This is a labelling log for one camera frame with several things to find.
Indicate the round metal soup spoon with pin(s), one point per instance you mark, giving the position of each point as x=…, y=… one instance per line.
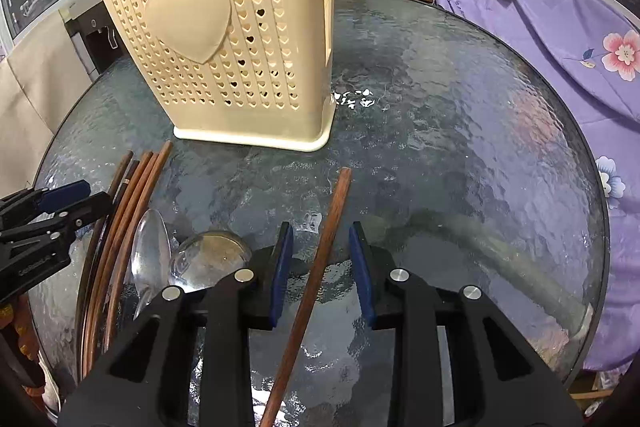
x=210, y=257

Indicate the oval metal spoon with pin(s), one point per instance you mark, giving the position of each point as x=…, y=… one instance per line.
x=150, y=247

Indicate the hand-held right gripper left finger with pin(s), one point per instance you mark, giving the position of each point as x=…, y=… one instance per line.
x=281, y=277

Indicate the cream perforated utensil holder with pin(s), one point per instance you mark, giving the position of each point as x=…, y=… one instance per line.
x=190, y=17

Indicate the purple floral cloth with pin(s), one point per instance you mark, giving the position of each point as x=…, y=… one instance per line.
x=565, y=37

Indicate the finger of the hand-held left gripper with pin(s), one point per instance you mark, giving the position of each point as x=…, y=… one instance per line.
x=90, y=207
x=65, y=194

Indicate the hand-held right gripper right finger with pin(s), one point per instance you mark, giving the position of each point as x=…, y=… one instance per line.
x=361, y=277

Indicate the beige cloth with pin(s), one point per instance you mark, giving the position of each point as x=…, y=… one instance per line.
x=35, y=107

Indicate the white and black water dispenser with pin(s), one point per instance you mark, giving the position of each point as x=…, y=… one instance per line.
x=92, y=32

